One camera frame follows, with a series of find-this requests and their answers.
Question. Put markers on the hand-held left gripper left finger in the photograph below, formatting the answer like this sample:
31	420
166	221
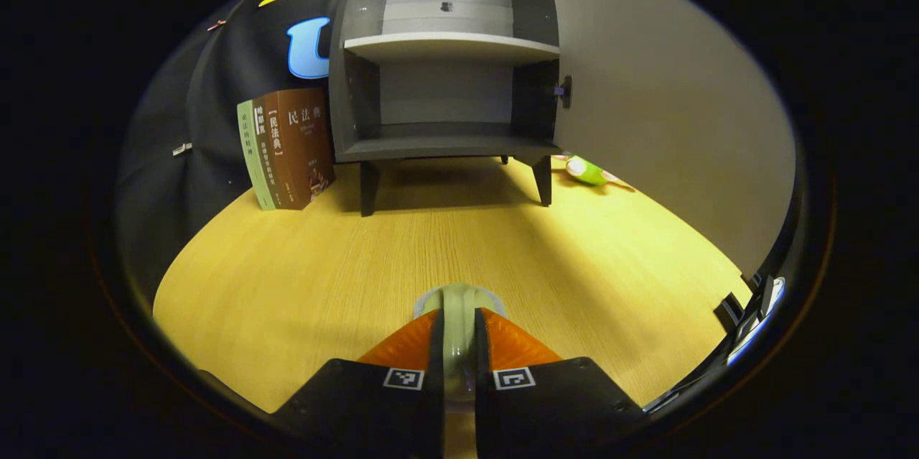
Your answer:
435	401

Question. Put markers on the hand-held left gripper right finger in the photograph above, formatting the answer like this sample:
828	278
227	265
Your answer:
483	401

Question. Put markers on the beige cabinet door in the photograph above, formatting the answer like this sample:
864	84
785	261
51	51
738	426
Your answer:
668	121

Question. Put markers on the grey cabinet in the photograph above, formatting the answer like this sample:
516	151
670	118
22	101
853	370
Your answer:
445	146

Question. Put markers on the black door hinge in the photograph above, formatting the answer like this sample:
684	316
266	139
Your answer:
566	91

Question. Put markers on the green toy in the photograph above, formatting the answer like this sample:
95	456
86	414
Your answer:
585	172

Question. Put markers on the brown book with white patch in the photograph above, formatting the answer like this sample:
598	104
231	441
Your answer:
276	157

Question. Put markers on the light green book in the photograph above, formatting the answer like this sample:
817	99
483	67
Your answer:
253	150

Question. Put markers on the white cloth clip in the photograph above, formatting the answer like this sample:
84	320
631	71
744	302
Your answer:
182	149

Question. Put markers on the black backdrop cloth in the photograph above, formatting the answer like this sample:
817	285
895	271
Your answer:
215	71

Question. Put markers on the pink cloth clip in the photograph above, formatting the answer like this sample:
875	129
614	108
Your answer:
217	25

